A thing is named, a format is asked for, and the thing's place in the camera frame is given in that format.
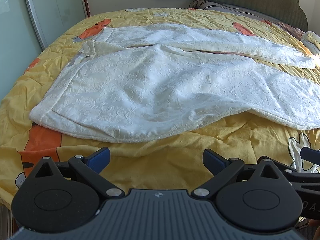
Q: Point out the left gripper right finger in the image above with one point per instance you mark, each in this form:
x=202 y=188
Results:
x=224 y=173

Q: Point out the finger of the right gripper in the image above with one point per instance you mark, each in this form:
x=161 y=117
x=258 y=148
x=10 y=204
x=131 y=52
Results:
x=310 y=155

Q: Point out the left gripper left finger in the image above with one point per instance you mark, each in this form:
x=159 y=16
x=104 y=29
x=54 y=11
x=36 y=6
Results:
x=87 y=170

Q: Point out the white textured pants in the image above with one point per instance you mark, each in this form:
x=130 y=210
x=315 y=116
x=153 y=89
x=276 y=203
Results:
x=136 y=84

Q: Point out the yellow carrot print quilt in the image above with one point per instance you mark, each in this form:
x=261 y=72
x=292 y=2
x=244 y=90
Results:
x=170 y=163

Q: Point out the folded floral blanket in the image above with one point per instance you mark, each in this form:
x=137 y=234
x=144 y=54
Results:
x=311 y=41

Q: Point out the grey striped pillow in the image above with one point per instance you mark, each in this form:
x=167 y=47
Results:
x=208 y=5

